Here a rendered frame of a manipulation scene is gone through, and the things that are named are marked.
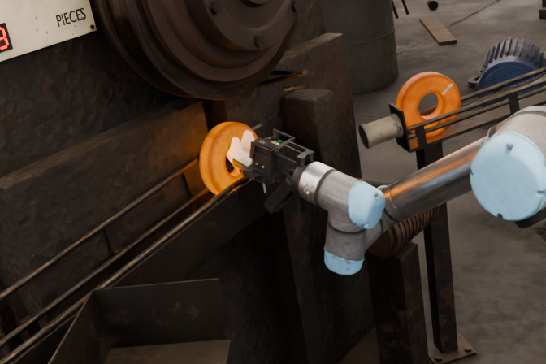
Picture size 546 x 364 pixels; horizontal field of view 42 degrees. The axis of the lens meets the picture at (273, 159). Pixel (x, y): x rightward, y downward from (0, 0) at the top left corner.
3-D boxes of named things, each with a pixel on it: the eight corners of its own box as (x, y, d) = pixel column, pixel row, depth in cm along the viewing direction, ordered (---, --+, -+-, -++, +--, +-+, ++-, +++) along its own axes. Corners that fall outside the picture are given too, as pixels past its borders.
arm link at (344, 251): (379, 254, 141) (385, 209, 135) (349, 284, 133) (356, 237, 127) (344, 239, 145) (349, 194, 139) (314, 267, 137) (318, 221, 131)
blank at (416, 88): (422, 145, 176) (429, 150, 173) (382, 106, 169) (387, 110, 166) (466, 98, 174) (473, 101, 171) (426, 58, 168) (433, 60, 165)
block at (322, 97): (292, 190, 173) (276, 96, 164) (312, 177, 178) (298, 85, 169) (327, 197, 166) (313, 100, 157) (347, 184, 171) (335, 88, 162)
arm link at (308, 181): (336, 195, 137) (310, 214, 132) (317, 186, 140) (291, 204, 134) (340, 162, 133) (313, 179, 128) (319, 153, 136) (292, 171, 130)
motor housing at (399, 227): (370, 388, 186) (345, 205, 166) (413, 342, 201) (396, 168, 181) (414, 406, 178) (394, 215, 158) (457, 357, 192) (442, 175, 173)
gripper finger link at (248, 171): (243, 151, 144) (276, 166, 140) (243, 158, 145) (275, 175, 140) (227, 160, 141) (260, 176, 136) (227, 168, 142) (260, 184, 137)
